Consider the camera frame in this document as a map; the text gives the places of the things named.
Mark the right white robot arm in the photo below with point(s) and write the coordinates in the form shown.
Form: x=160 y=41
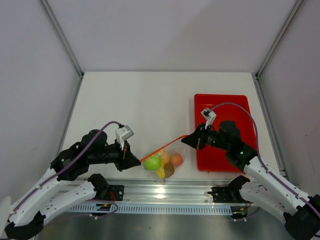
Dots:
x=296 y=209

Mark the left frame post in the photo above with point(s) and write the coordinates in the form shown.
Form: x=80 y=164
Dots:
x=45 y=5

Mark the small brown yellow fruit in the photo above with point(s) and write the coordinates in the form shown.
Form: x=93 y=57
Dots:
x=169 y=170

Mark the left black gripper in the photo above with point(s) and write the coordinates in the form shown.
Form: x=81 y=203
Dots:
x=127 y=159

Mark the red orange peach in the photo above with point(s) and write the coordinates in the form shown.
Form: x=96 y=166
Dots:
x=176 y=159

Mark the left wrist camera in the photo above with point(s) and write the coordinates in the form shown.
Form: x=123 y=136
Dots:
x=122 y=134

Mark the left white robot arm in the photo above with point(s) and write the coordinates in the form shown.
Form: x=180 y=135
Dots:
x=40 y=205

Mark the red plastic tray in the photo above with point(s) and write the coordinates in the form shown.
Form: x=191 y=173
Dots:
x=212 y=159

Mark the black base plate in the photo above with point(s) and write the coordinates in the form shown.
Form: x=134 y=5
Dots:
x=225 y=194
x=115 y=193

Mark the green apple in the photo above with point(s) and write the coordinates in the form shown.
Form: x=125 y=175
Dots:
x=152 y=163

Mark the frame post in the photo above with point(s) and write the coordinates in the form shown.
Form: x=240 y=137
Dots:
x=45 y=5
x=285 y=28

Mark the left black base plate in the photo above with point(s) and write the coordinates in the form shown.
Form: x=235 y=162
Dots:
x=115 y=193

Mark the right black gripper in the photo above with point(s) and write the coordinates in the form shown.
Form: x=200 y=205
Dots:
x=196 y=140

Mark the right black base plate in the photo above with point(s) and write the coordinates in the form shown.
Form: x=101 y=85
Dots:
x=225 y=194

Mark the clear zip top bag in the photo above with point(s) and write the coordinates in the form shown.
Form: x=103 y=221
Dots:
x=174 y=146

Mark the right frame post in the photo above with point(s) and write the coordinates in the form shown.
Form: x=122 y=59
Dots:
x=285 y=28

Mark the yellow orange mango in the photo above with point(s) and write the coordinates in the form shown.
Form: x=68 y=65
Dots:
x=165 y=157

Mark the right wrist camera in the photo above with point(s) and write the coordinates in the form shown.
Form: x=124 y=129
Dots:
x=209 y=116

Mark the slotted cable duct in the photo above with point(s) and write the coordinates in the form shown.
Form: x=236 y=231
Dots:
x=169 y=209

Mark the aluminium mounting rail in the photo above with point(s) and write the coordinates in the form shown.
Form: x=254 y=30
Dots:
x=193 y=192

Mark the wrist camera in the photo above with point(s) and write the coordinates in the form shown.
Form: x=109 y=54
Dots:
x=209 y=116
x=122 y=134

